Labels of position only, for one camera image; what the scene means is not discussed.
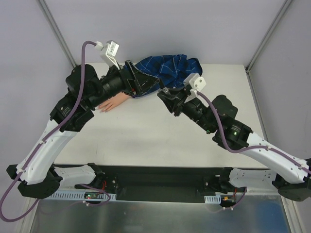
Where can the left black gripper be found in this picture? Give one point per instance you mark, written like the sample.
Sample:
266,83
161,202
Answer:
129,77

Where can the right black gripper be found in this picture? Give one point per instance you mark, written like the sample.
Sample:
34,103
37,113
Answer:
181,103

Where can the glitter nail polish bottle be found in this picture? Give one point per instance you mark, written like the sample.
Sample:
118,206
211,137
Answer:
165,90

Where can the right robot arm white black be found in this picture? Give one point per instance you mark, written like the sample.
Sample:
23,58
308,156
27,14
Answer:
285,173

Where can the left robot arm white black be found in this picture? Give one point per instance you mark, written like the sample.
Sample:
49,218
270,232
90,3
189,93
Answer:
37,175

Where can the mannequin hand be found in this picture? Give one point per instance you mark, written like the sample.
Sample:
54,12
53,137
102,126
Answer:
113,102

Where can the blue plaid shirt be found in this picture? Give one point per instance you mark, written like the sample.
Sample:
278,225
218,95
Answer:
171,69

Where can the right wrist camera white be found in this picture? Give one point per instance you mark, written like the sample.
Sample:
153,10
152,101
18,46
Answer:
193,83

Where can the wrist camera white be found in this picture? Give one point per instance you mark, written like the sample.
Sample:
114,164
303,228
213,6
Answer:
108,52
193,83

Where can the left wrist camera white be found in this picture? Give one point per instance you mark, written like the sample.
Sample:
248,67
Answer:
108,52

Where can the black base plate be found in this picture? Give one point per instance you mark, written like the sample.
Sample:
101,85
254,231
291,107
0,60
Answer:
158,184

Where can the right aluminium frame post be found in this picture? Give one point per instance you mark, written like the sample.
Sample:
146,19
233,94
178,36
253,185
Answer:
269,33

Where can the aluminium frame post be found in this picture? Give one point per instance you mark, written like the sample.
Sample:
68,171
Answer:
269,33
56,31

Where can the right white cable duct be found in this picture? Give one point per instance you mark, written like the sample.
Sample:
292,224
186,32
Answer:
216,199

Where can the white cable duct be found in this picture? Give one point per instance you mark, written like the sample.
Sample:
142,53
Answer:
81,195
216,199

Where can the left aluminium frame post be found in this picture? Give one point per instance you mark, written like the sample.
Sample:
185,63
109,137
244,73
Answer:
56,31

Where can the left white cable duct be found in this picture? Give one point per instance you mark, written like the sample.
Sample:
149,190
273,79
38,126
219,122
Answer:
81,195

